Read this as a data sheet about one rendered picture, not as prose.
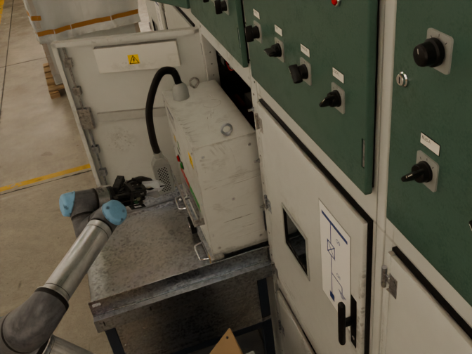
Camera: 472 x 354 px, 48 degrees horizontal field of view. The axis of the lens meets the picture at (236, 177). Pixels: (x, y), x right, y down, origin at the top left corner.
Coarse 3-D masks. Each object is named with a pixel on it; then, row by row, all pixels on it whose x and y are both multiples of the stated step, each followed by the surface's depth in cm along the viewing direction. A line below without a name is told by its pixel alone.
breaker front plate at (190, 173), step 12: (168, 108) 205; (168, 120) 217; (180, 132) 190; (180, 144) 200; (180, 156) 211; (192, 156) 175; (180, 168) 224; (192, 168) 183; (192, 180) 193; (192, 204) 213; (204, 216) 189; (204, 228) 199
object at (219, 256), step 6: (180, 186) 237; (192, 210) 222; (192, 216) 218; (198, 228) 211; (198, 234) 215; (204, 240) 205; (204, 246) 205; (210, 252) 199; (222, 252) 198; (216, 258) 196; (222, 258) 197
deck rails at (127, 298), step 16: (176, 192) 241; (128, 208) 237; (144, 208) 240; (160, 208) 239; (240, 256) 198; (256, 256) 200; (192, 272) 194; (208, 272) 197; (224, 272) 199; (144, 288) 191; (160, 288) 193; (176, 288) 196; (112, 304) 190; (128, 304) 192
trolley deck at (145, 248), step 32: (128, 224) 232; (160, 224) 229; (128, 256) 214; (160, 256) 212; (192, 256) 210; (96, 288) 202; (128, 288) 200; (192, 288) 196; (224, 288) 199; (96, 320) 188; (128, 320) 192
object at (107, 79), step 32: (160, 32) 213; (192, 32) 212; (64, 64) 223; (96, 64) 225; (128, 64) 221; (160, 64) 220; (192, 64) 223; (96, 96) 234; (128, 96) 233; (160, 96) 232; (96, 128) 243; (128, 128) 242; (160, 128) 241; (96, 160) 253; (128, 160) 252
